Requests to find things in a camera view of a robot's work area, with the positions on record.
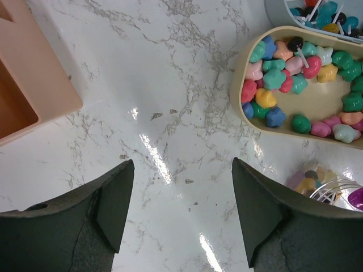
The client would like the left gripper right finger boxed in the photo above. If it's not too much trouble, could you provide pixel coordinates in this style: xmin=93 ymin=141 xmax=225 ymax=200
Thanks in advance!
xmin=232 ymin=158 xmax=362 ymax=271

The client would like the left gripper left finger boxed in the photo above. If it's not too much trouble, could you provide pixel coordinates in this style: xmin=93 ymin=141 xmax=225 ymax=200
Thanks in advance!
xmin=1 ymin=160 xmax=134 ymax=271

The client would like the clear glass jar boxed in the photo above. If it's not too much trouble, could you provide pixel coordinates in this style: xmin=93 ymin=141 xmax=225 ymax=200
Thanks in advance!
xmin=285 ymin=163 xmax=362 ymax=212

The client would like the magenta plastic scoop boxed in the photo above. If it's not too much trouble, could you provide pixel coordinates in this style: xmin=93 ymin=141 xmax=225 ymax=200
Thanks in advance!
xmin=348 ymin=188 xmax=363 ymax=211

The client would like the beige candy tray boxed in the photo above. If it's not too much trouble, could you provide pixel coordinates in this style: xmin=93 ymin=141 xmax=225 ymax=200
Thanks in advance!
xmin=230 ymin=26 xmax=362 ymax=149

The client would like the peach desk organizer box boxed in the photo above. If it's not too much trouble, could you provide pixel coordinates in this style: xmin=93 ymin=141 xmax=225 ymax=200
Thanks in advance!
xmin=1 ymin=1 xmax=83 ymax=145

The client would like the blue lollipop tray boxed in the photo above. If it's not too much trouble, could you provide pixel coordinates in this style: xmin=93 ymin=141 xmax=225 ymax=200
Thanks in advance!
xmin=264 ymin=1 xmax=362 ymax=45

